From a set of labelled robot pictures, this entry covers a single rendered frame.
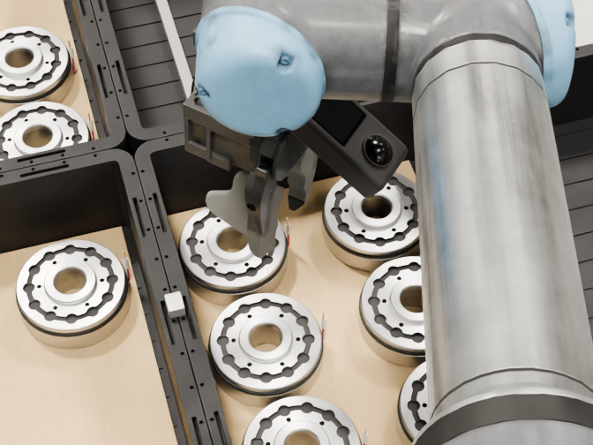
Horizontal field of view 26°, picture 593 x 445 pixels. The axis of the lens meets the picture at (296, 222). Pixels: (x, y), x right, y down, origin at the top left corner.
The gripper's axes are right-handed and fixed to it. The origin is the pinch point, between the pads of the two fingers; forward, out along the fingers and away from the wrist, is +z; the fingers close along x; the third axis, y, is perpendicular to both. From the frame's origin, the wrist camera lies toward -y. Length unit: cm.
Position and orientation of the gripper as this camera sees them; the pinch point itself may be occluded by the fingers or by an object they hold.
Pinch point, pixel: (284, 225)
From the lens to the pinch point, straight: 105.9
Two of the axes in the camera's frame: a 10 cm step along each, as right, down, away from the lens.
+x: -4.8, 6.7, -5.6
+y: -8.8, -3.9, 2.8
